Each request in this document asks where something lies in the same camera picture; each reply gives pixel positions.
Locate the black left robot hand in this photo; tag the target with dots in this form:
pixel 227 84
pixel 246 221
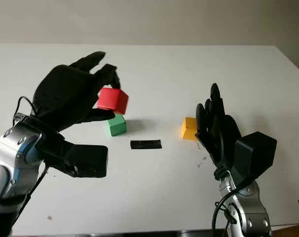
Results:
pixel 65 96

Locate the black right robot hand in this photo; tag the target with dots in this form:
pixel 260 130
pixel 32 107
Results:
pixel 226 133

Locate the yellow wooden block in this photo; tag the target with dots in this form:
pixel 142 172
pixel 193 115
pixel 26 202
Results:
pixel 188 129

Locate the red wooden block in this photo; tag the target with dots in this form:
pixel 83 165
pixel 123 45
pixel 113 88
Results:
pixel 112 100

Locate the green wooden block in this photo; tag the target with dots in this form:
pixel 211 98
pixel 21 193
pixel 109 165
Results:
pixel 118 127

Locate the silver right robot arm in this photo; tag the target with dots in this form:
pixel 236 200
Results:
pixel 250 212

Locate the black tape strip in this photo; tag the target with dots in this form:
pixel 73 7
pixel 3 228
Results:
pixel 146 144

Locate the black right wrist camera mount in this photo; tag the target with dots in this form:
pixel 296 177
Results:
pixel 256 153

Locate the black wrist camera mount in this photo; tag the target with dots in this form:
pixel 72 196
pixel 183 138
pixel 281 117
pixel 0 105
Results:
pixel 87 160
pixel 256 153

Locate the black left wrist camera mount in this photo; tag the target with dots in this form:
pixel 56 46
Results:
pixel 87 160

